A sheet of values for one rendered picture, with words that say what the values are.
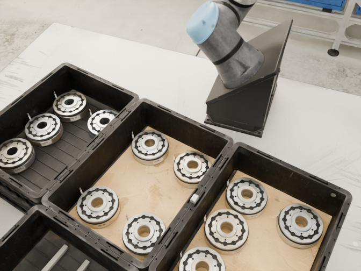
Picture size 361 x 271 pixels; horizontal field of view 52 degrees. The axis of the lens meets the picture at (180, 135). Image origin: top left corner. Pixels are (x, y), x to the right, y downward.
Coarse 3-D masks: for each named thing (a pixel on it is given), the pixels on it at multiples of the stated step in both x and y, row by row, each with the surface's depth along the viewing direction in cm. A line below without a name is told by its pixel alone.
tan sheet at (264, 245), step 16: (240, 176) 99; (224, 192) 96; (272, 192) 96; (224, 208) 93; (272, 208) 93; (256, 224) 90; (272, 224) 90; (192, 240) 88; (256, 240) 87; (272, 240) 87; (320, 240) 87; (224, 256) 85; (240, 256) 85; (256, 256) 85; (272, 256) 85; (288, 256) 85; (304, 256) 85
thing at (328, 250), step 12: (240, 144) 93; (228, 156) 91; (264, 156) 91; (216, 168) 89; (288, 168) 88; (312, 180) 86; (324, 180) 86; (204, 192) 86; (348, 192) 84; (192, 204) 82; (348, 204) 84; (180, 228) 79; (336, 228) 80; (168, 240) 77; (336, 240) 77; (324, 252) 75; (156, 264) 74; (324, 264) 74
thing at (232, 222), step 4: (220, 220) 87; (224, 220) 87; (228, 220) 87; (232, 220) 87; (216, 224) 86; (220, 224) 86; (232, 224) 86; (216, 228) 86; (220, 228) 86; (236, 228) 85; (220, 232) 85; (232, 232) 85; (224, 236) 84; (228, 236) 84; (232, 236) 84
